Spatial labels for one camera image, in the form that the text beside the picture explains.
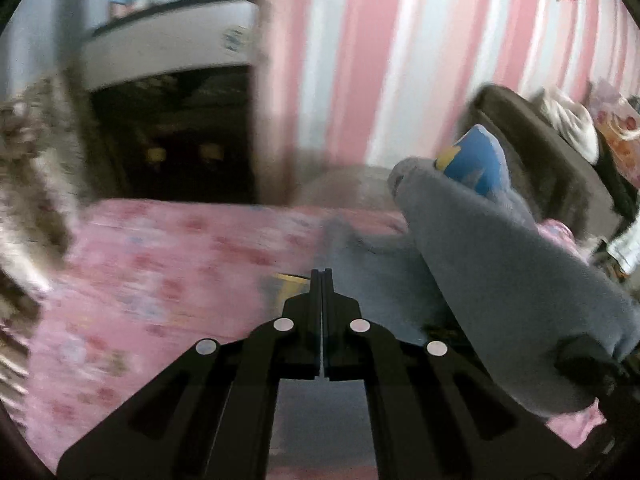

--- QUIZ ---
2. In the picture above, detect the orange printed box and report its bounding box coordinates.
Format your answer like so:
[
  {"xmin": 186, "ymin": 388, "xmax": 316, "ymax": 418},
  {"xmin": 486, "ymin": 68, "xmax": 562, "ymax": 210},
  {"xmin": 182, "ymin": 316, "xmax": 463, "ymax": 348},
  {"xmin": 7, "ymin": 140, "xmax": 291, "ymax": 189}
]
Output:
[{"xmin": 590, "ymin": 79, "xmax": 640, "ymax": 186}]

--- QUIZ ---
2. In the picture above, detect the white cloth on armchair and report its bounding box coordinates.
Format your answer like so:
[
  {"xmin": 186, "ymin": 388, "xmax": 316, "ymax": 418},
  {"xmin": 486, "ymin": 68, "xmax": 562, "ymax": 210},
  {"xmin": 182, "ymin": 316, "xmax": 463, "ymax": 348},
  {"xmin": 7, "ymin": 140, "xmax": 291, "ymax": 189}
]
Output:
[{"xmin": 532, "ymin": 85, "xmax": 601, "ymax": 163}]

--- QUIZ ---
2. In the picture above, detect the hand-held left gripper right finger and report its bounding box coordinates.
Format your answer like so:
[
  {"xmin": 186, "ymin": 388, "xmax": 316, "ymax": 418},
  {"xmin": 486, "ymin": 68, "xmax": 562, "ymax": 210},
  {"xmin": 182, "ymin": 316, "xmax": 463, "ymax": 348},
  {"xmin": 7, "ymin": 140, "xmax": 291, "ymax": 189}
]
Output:
[{"xmin": 320, "ymin": 269, "xmax": 587, "ymax": 480}]

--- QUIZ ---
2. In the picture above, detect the white door frame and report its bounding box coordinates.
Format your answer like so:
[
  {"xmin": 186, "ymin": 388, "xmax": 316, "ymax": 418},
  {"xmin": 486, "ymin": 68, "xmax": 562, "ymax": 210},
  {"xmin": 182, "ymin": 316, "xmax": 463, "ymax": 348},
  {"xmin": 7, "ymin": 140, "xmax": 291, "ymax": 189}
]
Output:
[{"xmin": 77, "ymin": 0, "xmax": 273, "ymax": 205}]

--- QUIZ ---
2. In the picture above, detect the grey sweatshirt with blue print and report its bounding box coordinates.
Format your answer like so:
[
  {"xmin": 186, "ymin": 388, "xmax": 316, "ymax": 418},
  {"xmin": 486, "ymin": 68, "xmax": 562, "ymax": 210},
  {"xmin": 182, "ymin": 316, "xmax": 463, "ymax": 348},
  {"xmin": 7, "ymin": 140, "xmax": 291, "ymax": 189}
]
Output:
[{"xmin": 260, "ymin": 124, "xmax": 640, "ymax": 417}]

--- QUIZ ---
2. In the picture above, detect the white patterned cloth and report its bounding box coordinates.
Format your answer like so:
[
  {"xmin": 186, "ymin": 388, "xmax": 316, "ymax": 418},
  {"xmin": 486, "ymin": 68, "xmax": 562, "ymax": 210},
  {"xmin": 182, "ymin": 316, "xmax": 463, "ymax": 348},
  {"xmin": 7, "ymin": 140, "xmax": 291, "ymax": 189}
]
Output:
[{"xmin": 606, "ymin": 222, "xmax": 640, "ymax": 277}]

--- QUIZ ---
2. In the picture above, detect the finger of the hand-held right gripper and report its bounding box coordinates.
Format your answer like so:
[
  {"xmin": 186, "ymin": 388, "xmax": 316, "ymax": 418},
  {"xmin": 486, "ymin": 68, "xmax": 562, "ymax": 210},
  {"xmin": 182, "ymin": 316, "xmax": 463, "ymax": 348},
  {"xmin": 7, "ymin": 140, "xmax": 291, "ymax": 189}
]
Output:
[{"xmin": 553, "ymin": 339, "xmax": 632, "ymax": 403}]

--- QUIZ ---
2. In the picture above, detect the brown armchair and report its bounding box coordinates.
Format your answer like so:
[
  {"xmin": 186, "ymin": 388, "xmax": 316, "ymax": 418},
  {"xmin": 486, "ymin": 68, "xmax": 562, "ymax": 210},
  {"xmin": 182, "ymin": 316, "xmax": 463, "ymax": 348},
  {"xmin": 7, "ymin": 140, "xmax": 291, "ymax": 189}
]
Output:
[{"xmin": 467, "ymin": 84, "xmax": 623, "ymax": 241}]

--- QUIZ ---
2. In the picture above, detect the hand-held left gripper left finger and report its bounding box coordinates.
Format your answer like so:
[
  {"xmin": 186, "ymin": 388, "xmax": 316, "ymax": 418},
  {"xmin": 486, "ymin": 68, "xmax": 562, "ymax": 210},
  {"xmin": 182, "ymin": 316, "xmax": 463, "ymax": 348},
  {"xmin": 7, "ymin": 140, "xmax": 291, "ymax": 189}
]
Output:
[{"xmin": 56, "ymin": 269, "xmax": 321, "ymax": 480}]

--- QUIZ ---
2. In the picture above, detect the pink floral bed sheet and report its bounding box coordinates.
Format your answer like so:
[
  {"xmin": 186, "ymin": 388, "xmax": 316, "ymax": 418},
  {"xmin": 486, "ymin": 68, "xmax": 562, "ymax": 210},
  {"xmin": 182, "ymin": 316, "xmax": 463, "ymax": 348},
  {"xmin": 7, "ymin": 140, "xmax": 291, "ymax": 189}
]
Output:
[{"xmin": 22, "ymin": 199, "xmax": 608, "ymax": 476}]

